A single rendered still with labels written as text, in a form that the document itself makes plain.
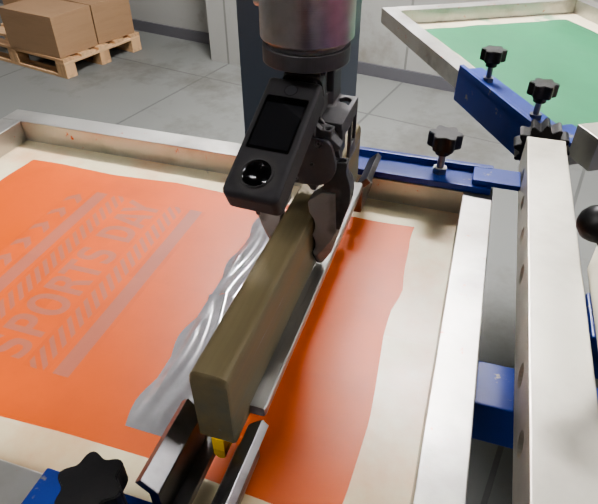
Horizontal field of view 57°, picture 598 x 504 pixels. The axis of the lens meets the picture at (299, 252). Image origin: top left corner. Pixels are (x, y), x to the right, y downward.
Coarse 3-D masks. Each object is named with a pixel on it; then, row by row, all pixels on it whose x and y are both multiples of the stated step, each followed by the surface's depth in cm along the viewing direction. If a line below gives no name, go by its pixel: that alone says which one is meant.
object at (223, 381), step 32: (352, 160) 65; (288, 224) 50; (288, 256) 47; (256, 288) 44; (288, 288) 48; (224, 320) 41; (256, 320) 41; (288, 320) 50; (224, 352) 39; (256, 352) 42; (192, 384) 38; (224, 384) 37; (256, 384) 44; (224, 416) 39
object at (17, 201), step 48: (0, 192) 80; (48, 192) 80; (144, 192) 80; (192, 192) 80; (0, 240) 71; (192, 240) 71; (240, 240) 71; (384, 240) 71; (192, 288) 64; (336, 288) 64; (384, 288) 64
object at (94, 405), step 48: (144, 336) 58; (336, 336) 58; (0, 384) 53; (48, 384) 53; (96, 384) 53; (144, 384) 53; (288, 384) 53; (336, 384) 53; (96, 432) 49; (144, 432) 49; (288, 432) 49; (336, 432) 49; (288, 480) 45; (336, 480) 45
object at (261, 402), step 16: (352, 208) 64; (336, 240) 59; (320, 272) 55; (304, 288) 53; (304, 304) 52; (304, 320) 50; (288, 336) 48; (288, 352) 47; (272, 368) 46; (272, 384) 44; (256, 400) 43; (272, 400) 44
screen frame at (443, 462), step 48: (0, 144) 87; (96, 144) 88; (144, 144) 85; (192, 144) 84; (240, 144) 84; (384, 192) 77; (432, 192) 75; (480, 240) 65; (480, 288) 58; (432, 384) 49; (432, 432) 45; (0, 480) 42; (432, 480) 42
